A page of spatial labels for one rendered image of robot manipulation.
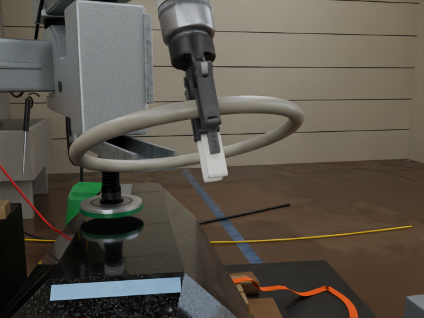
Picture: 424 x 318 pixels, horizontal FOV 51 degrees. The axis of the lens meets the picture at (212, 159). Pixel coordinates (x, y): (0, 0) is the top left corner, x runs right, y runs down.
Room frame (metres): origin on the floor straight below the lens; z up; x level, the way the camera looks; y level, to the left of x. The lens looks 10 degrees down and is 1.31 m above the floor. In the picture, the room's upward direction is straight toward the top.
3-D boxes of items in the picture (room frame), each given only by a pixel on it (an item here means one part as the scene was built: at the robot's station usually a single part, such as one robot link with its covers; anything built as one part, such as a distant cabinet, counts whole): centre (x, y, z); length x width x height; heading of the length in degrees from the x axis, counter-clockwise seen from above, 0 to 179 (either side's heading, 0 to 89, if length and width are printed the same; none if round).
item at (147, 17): (1.50, 0.22, 1.38); 0.08 x 0.03 x 0.28; 28
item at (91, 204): (1.51, 0.36, 0.88); 0.21 x 0.21 x 0.01
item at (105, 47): (1.58, 0.39, 1.32); 0.36 x 0.22 x 0.45; 28
